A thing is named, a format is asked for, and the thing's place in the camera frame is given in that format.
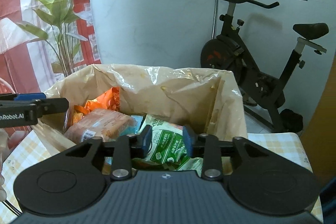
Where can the printed fabric backdrop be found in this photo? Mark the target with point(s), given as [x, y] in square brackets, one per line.
[44, 41]

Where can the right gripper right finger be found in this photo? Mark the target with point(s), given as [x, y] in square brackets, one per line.
[207, 147]

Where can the cardboard box with plastic liner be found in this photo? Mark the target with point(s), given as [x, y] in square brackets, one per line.
[208, 100]

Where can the person's left hand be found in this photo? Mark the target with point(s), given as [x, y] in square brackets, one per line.
[4, 151]

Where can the orange chip bag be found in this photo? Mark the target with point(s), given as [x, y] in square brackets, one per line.
[109, 100]

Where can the wooden door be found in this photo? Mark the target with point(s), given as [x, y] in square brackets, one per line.
[318, 139]

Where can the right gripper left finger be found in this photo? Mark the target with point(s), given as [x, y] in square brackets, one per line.
[125, 149]

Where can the dark bun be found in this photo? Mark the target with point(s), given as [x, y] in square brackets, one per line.
[135, 127]

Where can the pale green snack bag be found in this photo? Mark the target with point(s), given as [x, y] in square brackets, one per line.
[167, 149]

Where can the brown biscuit pack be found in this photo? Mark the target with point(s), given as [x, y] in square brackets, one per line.
[107, 124]

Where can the checkered tablecloth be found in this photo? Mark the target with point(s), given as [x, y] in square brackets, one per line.
[260, 184]

